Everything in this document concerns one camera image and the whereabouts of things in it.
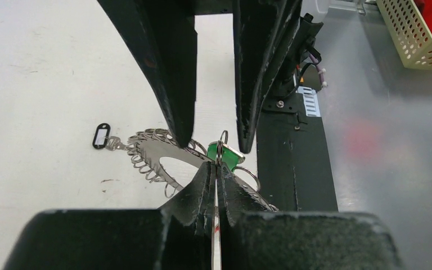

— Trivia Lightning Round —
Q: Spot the black tag key on ring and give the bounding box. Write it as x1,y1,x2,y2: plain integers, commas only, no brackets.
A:
92,123,127,151

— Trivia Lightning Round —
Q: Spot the green tag key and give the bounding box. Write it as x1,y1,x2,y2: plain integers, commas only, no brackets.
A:
207,130,245,172

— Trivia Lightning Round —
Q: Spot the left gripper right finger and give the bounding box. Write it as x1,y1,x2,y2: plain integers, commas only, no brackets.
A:
215,165,403,269

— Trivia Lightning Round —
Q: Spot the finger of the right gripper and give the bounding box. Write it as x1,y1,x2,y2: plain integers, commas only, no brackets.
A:
99,1,197,148
232,0,302,154

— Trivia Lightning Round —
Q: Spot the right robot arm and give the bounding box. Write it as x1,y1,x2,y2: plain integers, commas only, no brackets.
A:
100,1,322,154

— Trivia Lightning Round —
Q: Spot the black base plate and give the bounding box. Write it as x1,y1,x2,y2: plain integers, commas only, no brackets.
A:
256,93,338,212

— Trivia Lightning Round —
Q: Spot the metal disc with keyrings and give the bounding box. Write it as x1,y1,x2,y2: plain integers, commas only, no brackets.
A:
125,128,278,212

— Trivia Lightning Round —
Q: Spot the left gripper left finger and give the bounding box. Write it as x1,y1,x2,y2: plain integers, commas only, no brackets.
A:
4,161,215,269

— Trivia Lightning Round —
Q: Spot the cream perforated basket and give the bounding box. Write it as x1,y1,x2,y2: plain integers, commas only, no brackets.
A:
376,0,432,70

